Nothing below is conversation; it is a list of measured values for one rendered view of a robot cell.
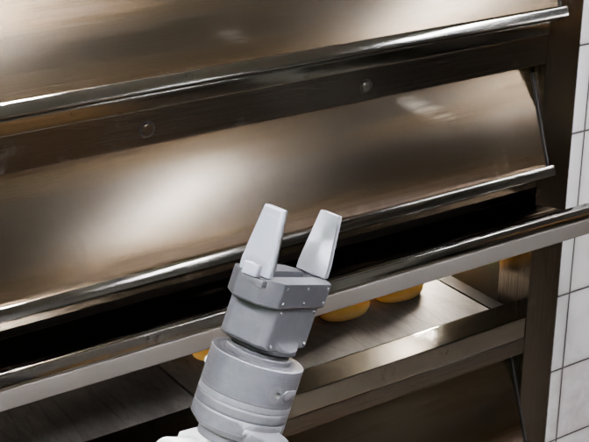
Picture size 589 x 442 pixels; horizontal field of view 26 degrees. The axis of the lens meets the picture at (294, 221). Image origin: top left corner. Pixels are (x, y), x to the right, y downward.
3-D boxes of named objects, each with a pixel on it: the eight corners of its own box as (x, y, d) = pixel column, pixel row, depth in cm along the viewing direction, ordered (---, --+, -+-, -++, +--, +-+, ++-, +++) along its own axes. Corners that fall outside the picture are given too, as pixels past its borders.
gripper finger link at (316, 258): (315, 207, 120) (295, 268, 121) (344, 217, 119) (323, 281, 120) (322, 208, 122) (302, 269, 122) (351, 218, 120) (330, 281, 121)
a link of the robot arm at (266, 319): (357, 291, 119) (316, 409, 121) (272, 256, 124) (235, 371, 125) (293, 292, 108) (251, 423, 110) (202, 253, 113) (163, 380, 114)
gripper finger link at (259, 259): (294, 213, 110) (272, 281, 111) (263, 201, 111) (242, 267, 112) (285, 212, 109) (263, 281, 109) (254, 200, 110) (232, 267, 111)
